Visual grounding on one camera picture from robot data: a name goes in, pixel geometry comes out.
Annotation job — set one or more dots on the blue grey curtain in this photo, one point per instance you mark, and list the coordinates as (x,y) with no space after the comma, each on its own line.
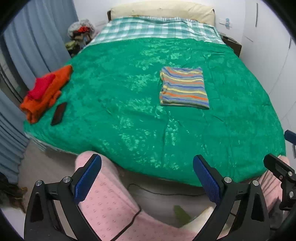
(35,38)

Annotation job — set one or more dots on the black smartphone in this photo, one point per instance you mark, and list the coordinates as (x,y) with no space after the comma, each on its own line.
(58,114)

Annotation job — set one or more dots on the striped garment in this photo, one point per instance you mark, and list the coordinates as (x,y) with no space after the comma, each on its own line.
(183,87)

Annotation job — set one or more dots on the white wardrobe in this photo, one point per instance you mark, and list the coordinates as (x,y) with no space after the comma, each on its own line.
(268,51)

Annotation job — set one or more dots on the green bedspread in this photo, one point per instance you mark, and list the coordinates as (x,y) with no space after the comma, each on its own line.
(113,108)

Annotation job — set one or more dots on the green slipper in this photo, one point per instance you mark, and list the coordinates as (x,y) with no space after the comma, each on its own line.
(182,217)

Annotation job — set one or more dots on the orange red clothes pile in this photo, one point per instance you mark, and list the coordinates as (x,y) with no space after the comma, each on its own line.
(46,91)

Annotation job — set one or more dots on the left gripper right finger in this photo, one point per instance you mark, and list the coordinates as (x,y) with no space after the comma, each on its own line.
(251,221)

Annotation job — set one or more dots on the wall socket with plug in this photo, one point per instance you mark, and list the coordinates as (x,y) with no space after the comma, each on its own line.
(226,22)

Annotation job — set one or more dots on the cream pillow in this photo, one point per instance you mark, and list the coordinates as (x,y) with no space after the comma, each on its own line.
(165,9)

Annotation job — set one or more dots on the dark bedside table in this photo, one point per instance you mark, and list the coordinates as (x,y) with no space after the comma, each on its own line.
(233,44)

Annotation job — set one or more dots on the clothes heap on chair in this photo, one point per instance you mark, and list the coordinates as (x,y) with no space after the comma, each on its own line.
(81,34)

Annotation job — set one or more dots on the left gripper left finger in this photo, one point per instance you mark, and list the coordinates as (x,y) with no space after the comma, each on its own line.
(42,221)

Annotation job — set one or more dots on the pink pyjama right leg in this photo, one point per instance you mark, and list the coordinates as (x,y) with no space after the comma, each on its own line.
(280,221)

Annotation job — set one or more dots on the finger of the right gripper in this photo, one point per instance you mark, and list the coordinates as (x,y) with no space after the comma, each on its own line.
(290,137)
(286,175)

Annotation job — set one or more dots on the checkered teal bed sheet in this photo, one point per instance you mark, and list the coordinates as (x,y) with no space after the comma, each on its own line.
(134,27)

